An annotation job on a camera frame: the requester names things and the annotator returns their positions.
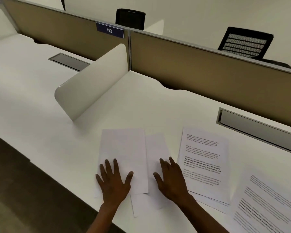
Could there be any open grey cable tray lid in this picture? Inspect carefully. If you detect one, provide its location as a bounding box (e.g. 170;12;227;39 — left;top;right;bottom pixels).
216;107;291;157

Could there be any white paper sheet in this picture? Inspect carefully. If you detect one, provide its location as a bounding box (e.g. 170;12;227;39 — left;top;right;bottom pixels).
187;191;231;215
130;133;171;218

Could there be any black mesh office chair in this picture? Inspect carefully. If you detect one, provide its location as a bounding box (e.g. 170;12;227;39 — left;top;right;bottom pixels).
115;8;146;31

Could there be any person's left hand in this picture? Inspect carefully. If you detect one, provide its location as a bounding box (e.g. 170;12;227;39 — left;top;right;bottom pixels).
95;158;134;206

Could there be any person's right forearm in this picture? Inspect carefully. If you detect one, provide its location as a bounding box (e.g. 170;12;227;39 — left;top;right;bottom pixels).
178;194;231;233

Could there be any long beige partition panel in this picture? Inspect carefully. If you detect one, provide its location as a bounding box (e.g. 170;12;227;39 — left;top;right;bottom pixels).
129;30;291;131

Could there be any person's right hand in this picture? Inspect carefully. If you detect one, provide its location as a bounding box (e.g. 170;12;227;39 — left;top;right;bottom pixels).
153;157;191;203

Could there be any printed paper with dense text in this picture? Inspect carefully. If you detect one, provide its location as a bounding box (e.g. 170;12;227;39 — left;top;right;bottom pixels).
228;164;291;233

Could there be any closed grey cable tray lid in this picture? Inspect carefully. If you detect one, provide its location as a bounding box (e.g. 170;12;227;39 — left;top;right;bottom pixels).
48;53;92;72

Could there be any printed paper with bold paragraph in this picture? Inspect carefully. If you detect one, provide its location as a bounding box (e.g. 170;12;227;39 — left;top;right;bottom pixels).
177;127;231;206

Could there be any blue desk number label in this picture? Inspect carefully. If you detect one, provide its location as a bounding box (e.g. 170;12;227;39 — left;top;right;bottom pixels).
96;22;124;39

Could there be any white rounded desk divider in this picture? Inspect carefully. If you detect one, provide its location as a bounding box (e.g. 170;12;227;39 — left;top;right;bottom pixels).
144;19;165;36
0;4;20;43
54;43;128;122

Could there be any white paper sheet under stack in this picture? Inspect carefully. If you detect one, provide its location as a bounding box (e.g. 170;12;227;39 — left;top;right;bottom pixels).
187;191;231;215

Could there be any black striped-back office chair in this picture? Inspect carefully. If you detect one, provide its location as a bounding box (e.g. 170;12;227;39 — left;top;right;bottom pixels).
217;27;291;71

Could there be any beige partition panel with label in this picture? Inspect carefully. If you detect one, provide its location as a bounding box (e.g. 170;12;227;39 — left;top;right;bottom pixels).
1;0;131;71

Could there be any person's left forearm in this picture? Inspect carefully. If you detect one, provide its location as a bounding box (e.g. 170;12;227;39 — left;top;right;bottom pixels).
86;202;127;233

